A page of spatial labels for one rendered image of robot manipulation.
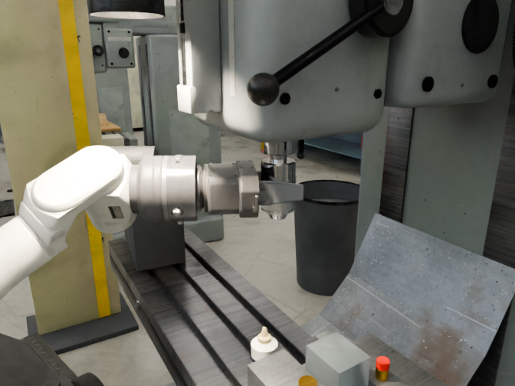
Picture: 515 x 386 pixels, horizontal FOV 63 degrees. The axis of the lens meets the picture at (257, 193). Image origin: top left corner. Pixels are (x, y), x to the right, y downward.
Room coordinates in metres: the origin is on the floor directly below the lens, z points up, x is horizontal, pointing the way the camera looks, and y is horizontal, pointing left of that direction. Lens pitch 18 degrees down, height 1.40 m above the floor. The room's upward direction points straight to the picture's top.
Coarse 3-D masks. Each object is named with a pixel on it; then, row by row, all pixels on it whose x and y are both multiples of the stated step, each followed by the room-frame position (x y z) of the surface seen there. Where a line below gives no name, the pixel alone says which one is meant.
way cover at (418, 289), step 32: (384, 224) 0.84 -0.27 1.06; (384, 256) 0.80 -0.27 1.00; (416, 256) 0.75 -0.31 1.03; (448, 256) 0.71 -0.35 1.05; (480, 256) 0.67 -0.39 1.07; (352, 288) 0.81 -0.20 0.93; (384, 288) 0.76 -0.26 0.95; (416, 288) 0.71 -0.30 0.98; (448, 288) 0.67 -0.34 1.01; (480, 288) 0.64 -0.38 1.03; (512, 288) 0.60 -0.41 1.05; (320, 320) 0.78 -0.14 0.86; (352, 320) 0.75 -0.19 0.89; (384, 320) 0.71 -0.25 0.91; (416, 320) 0.68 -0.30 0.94; (448, 320) 0.64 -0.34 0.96; (480, 320) 0.61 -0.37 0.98; (416, 352) 0.63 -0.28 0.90; (448, 352) 0.60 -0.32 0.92; (480, 352) 0.58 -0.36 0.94; (448, 384) 0.56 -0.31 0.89
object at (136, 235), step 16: (144, 224) 0.91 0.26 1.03; (160, 224) 0.93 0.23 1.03; (176, 224) 0.94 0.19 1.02; (128, 240) 1.03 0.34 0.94; (144, 240) 0.91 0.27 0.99; (160, 240) 0.93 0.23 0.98; (176, 240) 0.94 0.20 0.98; (144, 256) 0.91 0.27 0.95; (160, 256) 0.93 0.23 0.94; (176, 256) 0.94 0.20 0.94
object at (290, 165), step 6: (264, 162) 0.54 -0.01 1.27; (270, 162) 0.54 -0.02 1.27; (276, 162) 0.54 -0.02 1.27; (282, 162) 0.54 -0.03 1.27; (288, 162) 0.54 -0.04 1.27; (294, 162) 0.55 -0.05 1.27; (264, 168) 0.54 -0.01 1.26; (270, 168) 0.53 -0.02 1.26; (276, 168) 0.53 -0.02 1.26; (282, 168) 0.53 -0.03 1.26; (288, 168) 0.53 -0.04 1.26; (294, 168) 0.54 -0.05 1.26
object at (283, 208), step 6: (264, 174) 0.54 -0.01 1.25; (270, 174) 0.53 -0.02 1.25; (276, 174) 0.53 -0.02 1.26; (282, 174) 0.53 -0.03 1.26; (288, 174) 0.53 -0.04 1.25; (294, 174) 0.55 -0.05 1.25; (264, 180) 0.54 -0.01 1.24; (270, 180) 0.53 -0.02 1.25; (276, 180) 0.53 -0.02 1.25; (282, 180) 0.53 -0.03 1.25; (288, 180) 0.53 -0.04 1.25; (294, 180) 0.55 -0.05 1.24; (270, 204) 0.53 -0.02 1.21; (276, 204) 0.53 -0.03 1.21; (282, 204) 0.53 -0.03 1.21; (288, 204) 0.54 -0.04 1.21; (294, 204) 0.55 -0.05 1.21; (264, 210) 0.54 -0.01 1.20; (270, 210) 0.53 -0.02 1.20; (276, 210) 0.53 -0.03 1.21; (282, 210) 0.53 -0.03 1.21; (288, 210) 0.54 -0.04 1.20
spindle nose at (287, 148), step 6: (264, 144) 0.54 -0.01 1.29; (270, 144) 0.53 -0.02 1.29; (276, 144) 0.53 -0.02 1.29; (282, 144) 0.53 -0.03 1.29; (288, 144) 0.53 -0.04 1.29; (294, 144) 0.54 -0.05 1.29; (264, 150) 0.54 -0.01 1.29; (270, 150) 0.53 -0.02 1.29; (276, 150) 0.53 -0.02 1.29; (282, 150) 0.53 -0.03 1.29; (288, 150) 0.53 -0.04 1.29; (294, 150) 0.54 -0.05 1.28
